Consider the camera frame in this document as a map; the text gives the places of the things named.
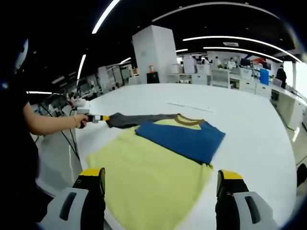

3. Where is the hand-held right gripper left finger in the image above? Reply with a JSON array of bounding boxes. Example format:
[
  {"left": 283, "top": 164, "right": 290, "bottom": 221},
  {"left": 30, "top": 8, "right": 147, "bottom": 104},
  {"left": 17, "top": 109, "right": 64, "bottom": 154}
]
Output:
[{"left": 47, "top": 167, "right": 106, "bottom": 230}]

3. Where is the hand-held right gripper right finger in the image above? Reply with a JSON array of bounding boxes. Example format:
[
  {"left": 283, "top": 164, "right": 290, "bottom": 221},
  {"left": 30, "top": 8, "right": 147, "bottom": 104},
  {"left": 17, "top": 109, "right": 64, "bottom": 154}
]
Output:
[{"left": 215, "top": 169, "right": 279, "bottom": 230}]

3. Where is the yellow garment with dark sleeves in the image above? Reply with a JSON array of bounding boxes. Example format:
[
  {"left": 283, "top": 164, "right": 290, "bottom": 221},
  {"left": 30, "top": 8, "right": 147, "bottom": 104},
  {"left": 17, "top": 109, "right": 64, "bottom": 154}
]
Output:
[{"left": 85, "top": 112, "right": 226, "bottom": 230}]

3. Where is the person's left hand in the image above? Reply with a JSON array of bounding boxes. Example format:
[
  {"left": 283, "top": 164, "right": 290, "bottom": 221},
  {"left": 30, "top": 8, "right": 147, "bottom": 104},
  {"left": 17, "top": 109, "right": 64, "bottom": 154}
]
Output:
[{"left": 74, "top": 114, "right": 90, "bottom": 129}]

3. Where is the black cabinet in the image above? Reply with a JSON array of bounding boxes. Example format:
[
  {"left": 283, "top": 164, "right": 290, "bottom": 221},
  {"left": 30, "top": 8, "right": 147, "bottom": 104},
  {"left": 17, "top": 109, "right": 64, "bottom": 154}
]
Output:
[{"left": 146, "top": 71, "right": 160, "bottom": 84}]

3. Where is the long ceiling light strip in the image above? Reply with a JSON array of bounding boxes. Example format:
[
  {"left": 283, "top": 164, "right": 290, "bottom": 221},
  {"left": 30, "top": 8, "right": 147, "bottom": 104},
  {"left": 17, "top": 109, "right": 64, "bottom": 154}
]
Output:
[
  {"left": 92, "top": 0, "right": 121, "bottom": 35},
  {"left": 203, "top": 46, "right": 284, "bottom": 63},
  {"left": 182, "top": 35, "right": 302, "bottom": 63},
  {"left": 152, "top": 2, "right": 281, "bottom": 23}
]

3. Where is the white counter desk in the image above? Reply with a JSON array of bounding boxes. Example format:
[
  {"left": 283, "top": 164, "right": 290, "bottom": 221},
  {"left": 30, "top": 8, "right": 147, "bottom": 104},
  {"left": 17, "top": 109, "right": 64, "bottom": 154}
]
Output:
[{"left": 253, "top": 80, "right": 307, "bottom": 131}]

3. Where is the black cable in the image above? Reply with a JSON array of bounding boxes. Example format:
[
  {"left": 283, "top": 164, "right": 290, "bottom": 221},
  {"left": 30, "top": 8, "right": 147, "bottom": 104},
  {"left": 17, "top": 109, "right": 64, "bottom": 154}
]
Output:
[{"left": 59, "top": 124, "right": 82, "bottom": 161}]

